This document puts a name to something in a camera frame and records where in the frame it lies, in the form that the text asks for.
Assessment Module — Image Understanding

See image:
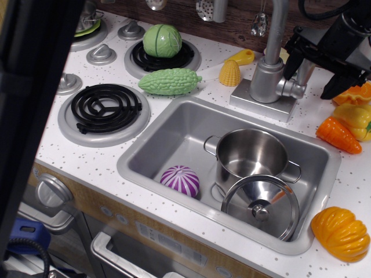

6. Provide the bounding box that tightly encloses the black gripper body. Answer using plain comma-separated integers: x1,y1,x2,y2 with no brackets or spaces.
285,26,370,78

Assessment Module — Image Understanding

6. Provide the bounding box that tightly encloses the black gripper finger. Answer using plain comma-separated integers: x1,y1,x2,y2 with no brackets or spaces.
283,49,304,80
321,72,367,100

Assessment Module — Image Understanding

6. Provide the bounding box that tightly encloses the silver faucet lever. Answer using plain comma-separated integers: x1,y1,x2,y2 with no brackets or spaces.
276,59,315,99

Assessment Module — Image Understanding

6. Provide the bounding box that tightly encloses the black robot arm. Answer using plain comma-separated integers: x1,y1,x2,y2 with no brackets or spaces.
283,1,370,100

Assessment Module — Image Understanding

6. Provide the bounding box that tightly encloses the orange toy half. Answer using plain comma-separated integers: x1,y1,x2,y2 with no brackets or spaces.
333,82,370,105

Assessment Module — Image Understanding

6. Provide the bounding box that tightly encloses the yellow toy bell pepper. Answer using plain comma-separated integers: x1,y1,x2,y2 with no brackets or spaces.
333,103,370,141

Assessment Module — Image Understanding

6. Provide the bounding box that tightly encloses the hanging clear utensil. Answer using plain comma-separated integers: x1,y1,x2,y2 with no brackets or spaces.
250,1,268,37

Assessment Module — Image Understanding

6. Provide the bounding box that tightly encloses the silver toy faucet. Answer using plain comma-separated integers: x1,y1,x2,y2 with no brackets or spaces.
230,0,298,122

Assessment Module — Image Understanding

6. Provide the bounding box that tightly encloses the orange toy carrot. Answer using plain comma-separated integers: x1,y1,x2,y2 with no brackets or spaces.
316,116,362,154

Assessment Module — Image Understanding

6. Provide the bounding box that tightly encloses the yellow toy banana piece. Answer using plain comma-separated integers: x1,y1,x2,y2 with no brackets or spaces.
224,49,255,65

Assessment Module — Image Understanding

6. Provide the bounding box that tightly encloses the yellow toy corn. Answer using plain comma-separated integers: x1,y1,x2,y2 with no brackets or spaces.
219,60,241,87

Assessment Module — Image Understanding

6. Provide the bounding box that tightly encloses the grey hanging cylinder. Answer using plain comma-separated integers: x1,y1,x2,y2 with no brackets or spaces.
213,0,228,23

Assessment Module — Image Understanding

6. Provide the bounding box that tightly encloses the hanging slotted spoon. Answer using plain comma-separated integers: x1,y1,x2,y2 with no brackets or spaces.
195,0,214,21

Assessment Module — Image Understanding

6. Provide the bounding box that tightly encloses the steel pot in sink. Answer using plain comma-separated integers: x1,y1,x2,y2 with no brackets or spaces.
203,128,302,196

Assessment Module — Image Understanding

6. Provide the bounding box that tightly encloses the back black stove burner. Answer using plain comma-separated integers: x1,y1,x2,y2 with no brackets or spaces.
132,42,195,72

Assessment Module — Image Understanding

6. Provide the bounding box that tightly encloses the black stove burner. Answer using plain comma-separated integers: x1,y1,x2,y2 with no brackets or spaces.
132,42,195,72
71,84,143,134

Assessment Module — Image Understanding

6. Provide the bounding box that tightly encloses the green toy bitter gourd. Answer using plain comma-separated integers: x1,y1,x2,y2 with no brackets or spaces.
138,68,202,96

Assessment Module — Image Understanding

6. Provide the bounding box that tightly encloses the green toy cabbage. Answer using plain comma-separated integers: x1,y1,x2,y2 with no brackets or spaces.
143,24,183,58

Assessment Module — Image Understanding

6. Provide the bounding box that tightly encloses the steel pot lid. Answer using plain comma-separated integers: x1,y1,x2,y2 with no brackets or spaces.
221,174,300,241

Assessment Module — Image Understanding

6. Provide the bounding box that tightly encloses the hanging clear spoon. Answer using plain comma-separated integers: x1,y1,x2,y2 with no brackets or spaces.
145,0,167,11

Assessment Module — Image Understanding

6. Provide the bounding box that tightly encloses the orange toy pumpkin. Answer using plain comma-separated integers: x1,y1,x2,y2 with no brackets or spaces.
311,207,370,262

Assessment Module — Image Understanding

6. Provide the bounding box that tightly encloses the grey stove knob back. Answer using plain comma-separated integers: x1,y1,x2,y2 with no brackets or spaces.
118,20,145,41

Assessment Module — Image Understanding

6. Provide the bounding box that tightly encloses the grey stove knob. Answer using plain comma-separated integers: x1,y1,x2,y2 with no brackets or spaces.
118,20,145,41
57,72,82,95
86,44,117,66

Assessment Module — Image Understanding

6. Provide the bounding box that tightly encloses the purple striped toy onion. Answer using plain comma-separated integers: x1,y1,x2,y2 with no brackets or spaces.
160,165,200,197

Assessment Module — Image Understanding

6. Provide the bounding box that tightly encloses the grey stove knob middle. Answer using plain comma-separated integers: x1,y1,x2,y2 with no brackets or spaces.
86,44,117,66

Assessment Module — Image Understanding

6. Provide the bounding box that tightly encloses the front black stove burner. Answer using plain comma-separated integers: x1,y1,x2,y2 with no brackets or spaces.
71,84,143,134

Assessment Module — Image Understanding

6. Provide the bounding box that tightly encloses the green plate under pot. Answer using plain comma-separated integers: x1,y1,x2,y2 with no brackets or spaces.
74,19,101,38

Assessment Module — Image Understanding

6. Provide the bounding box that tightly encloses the steel pot on stove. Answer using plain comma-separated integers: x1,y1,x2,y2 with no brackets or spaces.
76,0,104,33

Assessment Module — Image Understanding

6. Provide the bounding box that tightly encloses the grey stove knob front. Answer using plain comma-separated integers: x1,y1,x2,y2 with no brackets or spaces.
57,72,82,95

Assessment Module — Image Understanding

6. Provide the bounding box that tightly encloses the grey oven dial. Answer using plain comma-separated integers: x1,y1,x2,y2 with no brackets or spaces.
35,173,74,208

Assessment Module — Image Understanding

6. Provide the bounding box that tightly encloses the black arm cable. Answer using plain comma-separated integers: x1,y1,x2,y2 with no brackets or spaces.
298,0,353,18

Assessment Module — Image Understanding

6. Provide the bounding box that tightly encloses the dark foreground post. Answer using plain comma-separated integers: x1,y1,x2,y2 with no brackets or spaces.
1,1,84,251

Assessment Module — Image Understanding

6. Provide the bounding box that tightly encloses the silver oven door handle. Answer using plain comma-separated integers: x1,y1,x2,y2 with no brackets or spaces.
90,232,158,277

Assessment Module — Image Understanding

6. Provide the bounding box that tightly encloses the blue clamp with cable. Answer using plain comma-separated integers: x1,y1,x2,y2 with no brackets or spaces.
6,218,51,277

